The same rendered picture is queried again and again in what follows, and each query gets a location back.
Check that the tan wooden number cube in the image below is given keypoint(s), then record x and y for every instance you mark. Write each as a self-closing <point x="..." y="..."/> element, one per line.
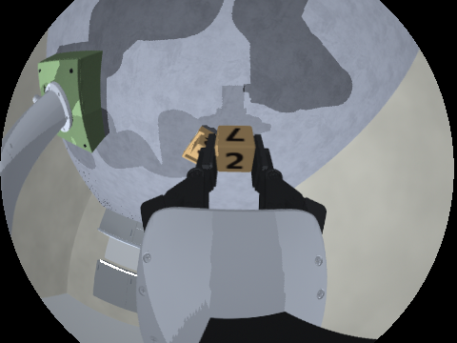
<point x="234" y="148"/>
<point x="199" y="143"/>

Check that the tan wooden tray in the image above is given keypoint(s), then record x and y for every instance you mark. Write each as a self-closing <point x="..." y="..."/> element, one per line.
<point x="187" y="151"/>

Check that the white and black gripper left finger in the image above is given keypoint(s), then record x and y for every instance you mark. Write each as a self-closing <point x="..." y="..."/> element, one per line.
<point x="192" y="192"/>

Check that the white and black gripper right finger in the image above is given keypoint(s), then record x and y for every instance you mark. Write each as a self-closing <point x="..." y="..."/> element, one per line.
<point x="275" y="193"/>

